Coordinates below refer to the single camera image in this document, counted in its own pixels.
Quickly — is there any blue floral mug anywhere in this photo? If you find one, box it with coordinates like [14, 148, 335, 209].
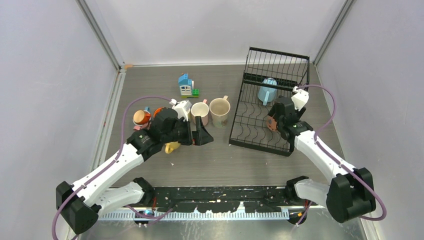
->
[133, 107, 151, 129]

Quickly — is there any toy brick house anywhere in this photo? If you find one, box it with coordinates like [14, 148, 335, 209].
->
[178, 73, 200, 99]

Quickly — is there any tall cream dragon mug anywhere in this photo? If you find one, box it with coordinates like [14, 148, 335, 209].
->
[209, 95, 231, 128]

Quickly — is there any pink faceted mug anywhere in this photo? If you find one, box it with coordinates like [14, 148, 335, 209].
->
[190, 99, 210, 126]

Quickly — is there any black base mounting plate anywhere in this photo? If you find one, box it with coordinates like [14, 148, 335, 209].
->
[122, 185, 319, 214]

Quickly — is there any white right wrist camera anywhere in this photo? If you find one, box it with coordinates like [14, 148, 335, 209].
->
[291, 86, 309, 112]

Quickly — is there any yellow mug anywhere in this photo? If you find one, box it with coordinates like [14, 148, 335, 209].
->
[165, 141, 181, 154]

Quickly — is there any orange mug black handle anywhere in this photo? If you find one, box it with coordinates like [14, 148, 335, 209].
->
[153, 107, 166, 119]

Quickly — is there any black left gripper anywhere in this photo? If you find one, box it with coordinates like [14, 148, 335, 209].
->
[162, 116, 213, 146]

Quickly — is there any light blue mug in rack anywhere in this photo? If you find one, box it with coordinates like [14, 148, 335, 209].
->
[257, 77, 278, 106]

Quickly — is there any black wire dish rack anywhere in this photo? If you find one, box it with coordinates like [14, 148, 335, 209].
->
[228, 46, 310, 157]

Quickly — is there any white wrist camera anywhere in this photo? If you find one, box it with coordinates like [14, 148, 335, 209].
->
[291, 86, 309, 112]
[169, 98, 192, 122]

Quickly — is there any salmon pink mug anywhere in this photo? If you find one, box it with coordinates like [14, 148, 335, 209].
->
[266, 115, 277, 132]

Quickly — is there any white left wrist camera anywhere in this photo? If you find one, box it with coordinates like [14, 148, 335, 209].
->
[169, 98, 192, 122]

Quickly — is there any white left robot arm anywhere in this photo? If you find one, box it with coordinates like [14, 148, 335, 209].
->
[55, 107, 214, 235]

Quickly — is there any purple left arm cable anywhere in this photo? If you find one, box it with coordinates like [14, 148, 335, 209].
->
[51, 96, 176, 240]

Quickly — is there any aluminium slotted rail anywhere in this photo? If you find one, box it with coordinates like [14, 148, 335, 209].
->
[98, 208, 290, 221]

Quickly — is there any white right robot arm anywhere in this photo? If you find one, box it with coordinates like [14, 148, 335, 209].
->
[268, 96, 377, 223]

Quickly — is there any orange mug shelf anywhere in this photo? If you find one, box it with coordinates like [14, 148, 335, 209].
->
[132, 110, 152, 126]

